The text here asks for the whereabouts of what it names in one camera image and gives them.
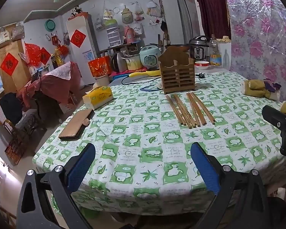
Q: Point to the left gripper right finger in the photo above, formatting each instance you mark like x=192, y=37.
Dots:
x=251, y=209

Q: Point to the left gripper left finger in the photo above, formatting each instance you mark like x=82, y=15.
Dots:
x=34, y=208

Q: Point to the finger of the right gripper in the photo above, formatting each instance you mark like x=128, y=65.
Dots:
x=274, y=117

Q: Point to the wooden chopstick four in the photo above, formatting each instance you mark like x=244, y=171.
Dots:
x=193, y=106

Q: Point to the wooden chopstick three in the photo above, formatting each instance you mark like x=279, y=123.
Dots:
x=184, y=109

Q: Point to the wooden chopstick one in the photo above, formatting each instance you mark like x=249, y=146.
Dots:
x=176, y=111

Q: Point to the olive green towel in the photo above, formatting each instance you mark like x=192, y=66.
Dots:
x=261, y=89

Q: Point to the brown leather wallet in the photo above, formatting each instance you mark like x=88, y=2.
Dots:
x=75, y=127

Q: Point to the plastic oil bottle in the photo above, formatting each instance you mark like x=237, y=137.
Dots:
x=214, y=53

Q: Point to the red white bowl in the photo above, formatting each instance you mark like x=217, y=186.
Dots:
x=202, y=65

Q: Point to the green checkered tablecloth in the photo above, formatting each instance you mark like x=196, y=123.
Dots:
x=143, y=163

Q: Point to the black silver pressure cooker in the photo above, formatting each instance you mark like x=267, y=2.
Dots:
x=199, y=48

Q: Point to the yellow tissue pack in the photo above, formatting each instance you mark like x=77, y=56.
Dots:
x=97, y=97

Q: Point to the wooden utensil holder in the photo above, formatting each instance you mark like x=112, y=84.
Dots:
x=177, y=71

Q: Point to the red covered furniture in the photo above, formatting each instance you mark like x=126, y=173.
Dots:
x=57, y=84

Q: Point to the dark red curtain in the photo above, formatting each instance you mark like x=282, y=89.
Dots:
x=214, y=18

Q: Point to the blue hair band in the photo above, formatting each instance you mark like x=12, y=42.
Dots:
x=150, y=88

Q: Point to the red gift bag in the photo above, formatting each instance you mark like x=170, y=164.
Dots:
x=100, y=66

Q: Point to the mint green rice cooker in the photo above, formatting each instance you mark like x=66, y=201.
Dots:
x=149, y=56

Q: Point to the steel electric kettle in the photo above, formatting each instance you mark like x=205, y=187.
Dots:
x=118, y=63

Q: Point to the yellow white pot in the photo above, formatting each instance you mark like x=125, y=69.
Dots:
x=133, y=62

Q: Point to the white refrigerator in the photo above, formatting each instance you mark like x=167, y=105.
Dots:
x=83, y=44

